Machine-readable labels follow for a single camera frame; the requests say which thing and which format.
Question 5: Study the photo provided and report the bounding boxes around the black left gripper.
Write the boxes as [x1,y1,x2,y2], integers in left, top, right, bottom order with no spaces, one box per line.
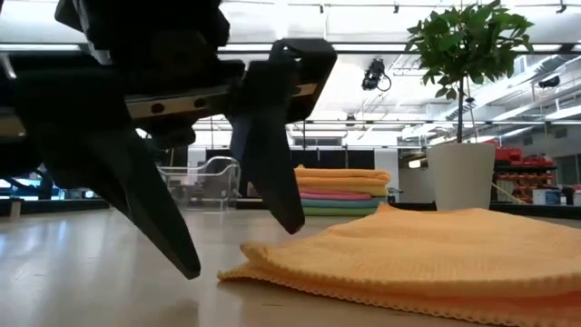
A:
[0,0,340,281]

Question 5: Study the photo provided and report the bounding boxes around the pink microfiber towel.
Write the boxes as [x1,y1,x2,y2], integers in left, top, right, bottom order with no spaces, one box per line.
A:
[298,190,373,203]

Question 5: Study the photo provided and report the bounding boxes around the blue microfiber towel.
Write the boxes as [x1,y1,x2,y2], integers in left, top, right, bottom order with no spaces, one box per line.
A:
[300,197,388,210]

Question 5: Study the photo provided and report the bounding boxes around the green microfiber towel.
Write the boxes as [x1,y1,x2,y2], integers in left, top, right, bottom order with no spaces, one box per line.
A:
[301,206,380,217]

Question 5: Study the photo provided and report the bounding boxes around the golden orange microfiber towel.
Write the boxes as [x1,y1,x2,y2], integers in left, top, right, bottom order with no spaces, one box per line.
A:
[217,203,581,327]

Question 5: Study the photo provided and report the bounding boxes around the clear plastic bin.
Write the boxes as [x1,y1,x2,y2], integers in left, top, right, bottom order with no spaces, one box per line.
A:
[155,155,242,213]

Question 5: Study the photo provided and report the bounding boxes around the black room partition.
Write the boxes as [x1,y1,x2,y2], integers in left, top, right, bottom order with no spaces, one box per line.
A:
[290,148,377,171]

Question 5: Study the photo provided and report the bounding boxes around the black ceiling spotlight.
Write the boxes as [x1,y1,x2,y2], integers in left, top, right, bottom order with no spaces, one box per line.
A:
[361,57,392,93]
[537,74,562,90]

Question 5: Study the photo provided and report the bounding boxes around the white plant pot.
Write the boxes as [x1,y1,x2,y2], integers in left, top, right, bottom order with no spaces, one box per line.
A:
[425,143,497,213]

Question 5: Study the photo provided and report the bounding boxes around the green leafy plant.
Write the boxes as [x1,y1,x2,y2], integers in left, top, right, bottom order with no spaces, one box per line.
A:
[405,0,535,144]

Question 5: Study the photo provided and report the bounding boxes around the yellow stick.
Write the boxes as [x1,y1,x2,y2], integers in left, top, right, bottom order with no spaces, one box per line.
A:
[492,181,521,205]

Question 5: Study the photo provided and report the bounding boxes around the blue and white box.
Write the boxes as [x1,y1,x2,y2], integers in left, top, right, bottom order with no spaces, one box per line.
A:
[532,188,562,206]

